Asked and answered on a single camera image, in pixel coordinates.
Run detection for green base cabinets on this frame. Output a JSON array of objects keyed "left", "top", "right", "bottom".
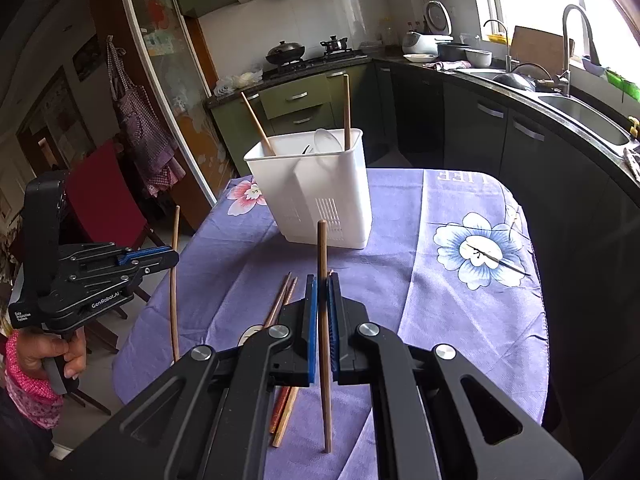
[{"left": 209, "top": 57, "right": 376, "bottom": 176}]

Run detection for tall gooseneck faucet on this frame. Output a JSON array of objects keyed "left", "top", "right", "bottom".
[{"left": 557, "top": 4, "right": 601, "bottom": 97}]

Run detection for person's left hand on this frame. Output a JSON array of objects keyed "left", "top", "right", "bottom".
[{"left": 5, "top": 332, "right": 88, "bottom": 381}]

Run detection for glass sliding door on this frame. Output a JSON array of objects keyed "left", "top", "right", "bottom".
[{"left": 116, "top": 0, "right": 236, "bottom": 231}]

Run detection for dark round pan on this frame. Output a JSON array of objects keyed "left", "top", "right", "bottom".
[{"left": 492, "top": 62, "right": 553, "bottom": 92}]

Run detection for wall poster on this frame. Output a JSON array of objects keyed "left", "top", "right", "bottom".
[{"left": 72, "top": 35, "right": 108, "bottom": 83}]

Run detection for person's left forearm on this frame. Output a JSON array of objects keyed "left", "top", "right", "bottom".
[{"left": 4, "top": 360, "right": 66, "bottom": 431}]

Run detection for black cooking pot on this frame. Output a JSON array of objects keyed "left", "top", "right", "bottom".
[{"left": 436, "top": 42, "right": 471, "bottom": 61}]

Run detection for purple floral tablecloth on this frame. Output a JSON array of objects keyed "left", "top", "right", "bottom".
[{"left": 112, "top": 167, "right": 551, "bottom": 461}]

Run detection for green plastic baskets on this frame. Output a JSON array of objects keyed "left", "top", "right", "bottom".
[{"left": 605, "top": 70, "right": 640, "bottom": 98}]

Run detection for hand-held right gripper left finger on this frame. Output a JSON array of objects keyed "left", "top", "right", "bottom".
[{"left": 65, "top": 275, "right": 320, "bottom": 480}]

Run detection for black wok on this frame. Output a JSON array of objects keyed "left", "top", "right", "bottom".
[{"left": 265, "top": 40, "right": 306, "bottom": 65}]

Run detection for dark base cabinets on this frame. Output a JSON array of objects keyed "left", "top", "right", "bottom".
[{"left": 372, "top": 57, "right": 640, "bottom": 411}]

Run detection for wooden cutting board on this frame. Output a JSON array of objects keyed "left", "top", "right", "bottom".
[{"left": 510, "top": 26, "right": 576, "bottom": 73}]

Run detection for gas stove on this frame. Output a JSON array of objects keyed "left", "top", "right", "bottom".
[{"left": 262, "top": 49, "right": 371, "bottom": 81}]

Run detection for clear plastic spoon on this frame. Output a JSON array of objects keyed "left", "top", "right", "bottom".
[{"left": 314, "top": 128, "right": 346, "bottom": 153}]

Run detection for white plastic bags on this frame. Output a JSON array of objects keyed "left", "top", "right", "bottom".
[{"left": 215, "top": 71, "right": 263, "bottom": 97}]

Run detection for grey dish rag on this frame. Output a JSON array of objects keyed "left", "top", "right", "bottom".
[{"left": 622, "top": 146, "right": 640, "bottom": 181}]

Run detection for white rice cooker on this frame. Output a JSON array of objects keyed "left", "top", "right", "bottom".
[{"left": 401, "top": 0, "right": 453, "bottom": 56}]

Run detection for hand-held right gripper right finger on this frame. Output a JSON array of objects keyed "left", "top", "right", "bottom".
[{"left": 327, "top": 272, "right": 583, "bottom": 480}]

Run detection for long brown chopstick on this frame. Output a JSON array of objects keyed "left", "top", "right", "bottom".
[
  {"left": 317, "top": 219, "right": 333, "bottom": 454},
  {"left": 169, "top": 205, "right": 182, "bottom": 364},
  {"left": 240, "top": 91, "right": 277, "bottom": 157},
  {"left": 342, "top": 74, "right": 352, "bottom": 152}
]

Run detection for checkered apron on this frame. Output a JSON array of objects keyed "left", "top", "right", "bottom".
[{"left": 106, "top": 35, "right": 186, "bottom": 198}]

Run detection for steel double sink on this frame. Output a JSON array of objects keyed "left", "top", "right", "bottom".
[{"left": 465, "top": 67, "right": 633, "bottom": 147}]

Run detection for white plastic utensil holder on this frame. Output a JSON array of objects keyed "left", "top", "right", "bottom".
[{"left": 243, "top": 128, "right": 373, "bottom": 251}]

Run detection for red chair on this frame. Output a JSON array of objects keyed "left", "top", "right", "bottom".
[{"left": 65, "top": 140, "right": 161, "bottom": 361}]

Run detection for small steel faucet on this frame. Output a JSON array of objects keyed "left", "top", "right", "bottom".
[{"left": 482, "top": 19, "right": 513, "bottom": 73}]

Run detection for small black pot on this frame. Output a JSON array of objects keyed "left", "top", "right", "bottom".
[{"left": 320, "top": 35, "right": 351, "bottom": 56}]

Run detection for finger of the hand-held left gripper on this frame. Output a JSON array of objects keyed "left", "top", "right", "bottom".
[
  {"left": 60, "top": 242, "right": 173, "bottom": 267},
  {"left": 52, "top": 251, "right": 180, "bottom": 291}
]

